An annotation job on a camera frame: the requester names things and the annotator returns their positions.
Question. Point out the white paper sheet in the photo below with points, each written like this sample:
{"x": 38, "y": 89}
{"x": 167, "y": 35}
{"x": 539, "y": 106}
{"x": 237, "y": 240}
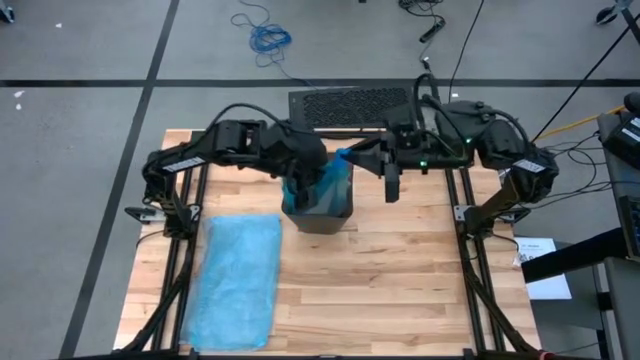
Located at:
{"x": 547, "y": 289}

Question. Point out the black chair base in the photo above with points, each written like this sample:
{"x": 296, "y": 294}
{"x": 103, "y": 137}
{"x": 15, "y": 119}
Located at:
{"x": 607, "y": 14}

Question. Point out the black caster foot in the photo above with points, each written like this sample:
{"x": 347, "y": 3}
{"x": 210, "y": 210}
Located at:
{"x": 5, "y": 15}

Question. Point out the black floor power strip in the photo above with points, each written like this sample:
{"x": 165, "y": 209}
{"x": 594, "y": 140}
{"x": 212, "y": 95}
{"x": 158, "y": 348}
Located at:
{"x": 432, "y": 30}

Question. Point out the dark plastic trash bin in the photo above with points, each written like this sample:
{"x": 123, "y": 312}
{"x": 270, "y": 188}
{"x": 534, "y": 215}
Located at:
{"x": 320, "y": 225}

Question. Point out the light blue flat trash bag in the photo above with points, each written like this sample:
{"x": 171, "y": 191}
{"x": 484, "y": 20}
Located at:
{"x": 235, "y": 280}

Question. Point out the black aluminium table frame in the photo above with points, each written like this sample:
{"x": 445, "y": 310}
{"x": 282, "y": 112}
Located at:
{"x": 467, "y": 280}

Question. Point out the dark desk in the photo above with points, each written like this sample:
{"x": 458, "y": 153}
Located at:
{"x": 575, "y": 255}

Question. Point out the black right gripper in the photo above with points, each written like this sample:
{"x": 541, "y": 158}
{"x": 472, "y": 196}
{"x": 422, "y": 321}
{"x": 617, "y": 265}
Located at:
{"x": 415, "y": 145}

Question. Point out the grey side table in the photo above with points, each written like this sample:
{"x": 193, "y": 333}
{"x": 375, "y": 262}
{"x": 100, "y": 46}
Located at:
{"x": 611, "y": 175}

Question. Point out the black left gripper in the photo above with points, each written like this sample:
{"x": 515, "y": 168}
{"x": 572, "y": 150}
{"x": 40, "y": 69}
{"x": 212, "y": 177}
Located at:
{"x": 297, "y": 150}

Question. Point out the black keyboard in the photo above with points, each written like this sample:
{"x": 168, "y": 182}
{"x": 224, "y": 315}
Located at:
{"x": 631, "y": 225}

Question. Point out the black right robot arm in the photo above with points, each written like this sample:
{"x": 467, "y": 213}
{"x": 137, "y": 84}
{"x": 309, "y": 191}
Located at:
{"x": 500, "y": 142}

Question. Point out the black round device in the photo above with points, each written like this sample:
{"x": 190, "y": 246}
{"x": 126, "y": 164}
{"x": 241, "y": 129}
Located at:
{"x": 632, "y": 102}

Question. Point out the black perforated computer case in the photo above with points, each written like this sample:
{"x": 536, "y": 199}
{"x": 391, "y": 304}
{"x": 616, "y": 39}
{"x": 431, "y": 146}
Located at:
{"x": 350, "y": 106}

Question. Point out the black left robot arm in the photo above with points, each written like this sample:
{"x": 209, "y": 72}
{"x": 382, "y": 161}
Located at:
{"x": 235, "y": 142}

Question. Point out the black box device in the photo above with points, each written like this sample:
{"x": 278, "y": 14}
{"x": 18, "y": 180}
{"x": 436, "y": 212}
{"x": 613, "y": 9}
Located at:
{"x": 622, "y": 137}

